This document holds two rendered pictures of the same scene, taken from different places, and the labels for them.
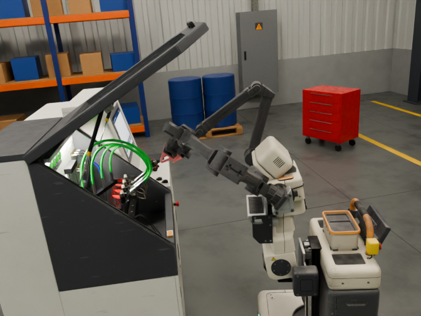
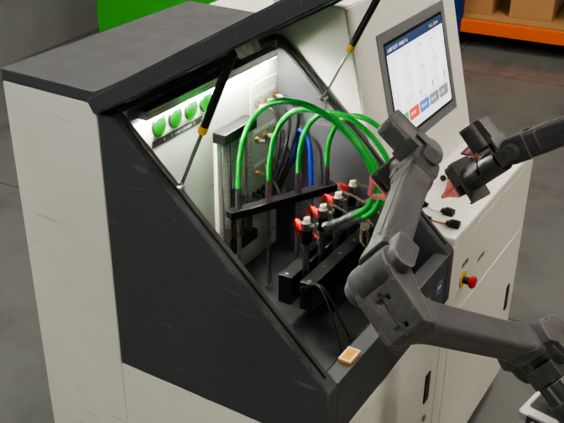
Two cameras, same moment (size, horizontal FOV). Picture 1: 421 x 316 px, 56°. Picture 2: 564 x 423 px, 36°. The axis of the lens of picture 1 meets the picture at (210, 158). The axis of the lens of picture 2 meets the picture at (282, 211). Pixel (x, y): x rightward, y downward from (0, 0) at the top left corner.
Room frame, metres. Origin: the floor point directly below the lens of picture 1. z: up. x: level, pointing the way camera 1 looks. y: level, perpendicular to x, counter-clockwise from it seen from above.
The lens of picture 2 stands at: (0.47, -0.56, 2.14)
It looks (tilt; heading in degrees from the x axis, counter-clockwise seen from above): 28 degrees down; 37
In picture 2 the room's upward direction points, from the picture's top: straight up
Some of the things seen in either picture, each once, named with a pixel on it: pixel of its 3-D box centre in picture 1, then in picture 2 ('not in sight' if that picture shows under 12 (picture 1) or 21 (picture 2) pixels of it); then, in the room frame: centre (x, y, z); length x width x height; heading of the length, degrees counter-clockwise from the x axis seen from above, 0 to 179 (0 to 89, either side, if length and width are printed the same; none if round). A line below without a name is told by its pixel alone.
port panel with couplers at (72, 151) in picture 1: (78, 168); (268, 133); (2.20, 0.78, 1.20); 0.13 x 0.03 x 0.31; 5
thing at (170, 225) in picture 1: (170, 227); (389, 336); (2.01, 0.26, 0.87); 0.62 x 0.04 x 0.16; 5
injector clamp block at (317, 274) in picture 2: (129, 217); (327, 274); (2.11, 0.51, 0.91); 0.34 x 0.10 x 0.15; 5
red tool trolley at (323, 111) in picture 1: (329, 117); not in sight; (5.79, -1.85, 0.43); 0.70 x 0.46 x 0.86; 35
